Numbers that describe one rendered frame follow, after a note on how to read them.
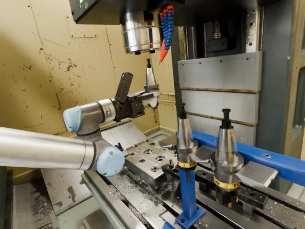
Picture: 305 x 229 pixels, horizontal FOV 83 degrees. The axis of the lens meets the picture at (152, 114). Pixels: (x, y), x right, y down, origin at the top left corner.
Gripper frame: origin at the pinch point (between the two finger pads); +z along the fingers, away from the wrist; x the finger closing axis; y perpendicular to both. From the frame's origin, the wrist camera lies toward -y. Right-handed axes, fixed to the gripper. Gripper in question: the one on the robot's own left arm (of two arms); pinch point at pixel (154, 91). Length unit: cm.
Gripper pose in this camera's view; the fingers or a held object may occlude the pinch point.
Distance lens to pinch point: 73.1
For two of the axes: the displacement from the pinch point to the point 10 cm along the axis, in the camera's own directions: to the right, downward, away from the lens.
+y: 1.3, 9.5, 2.9
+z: 7.8, -2.8, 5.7
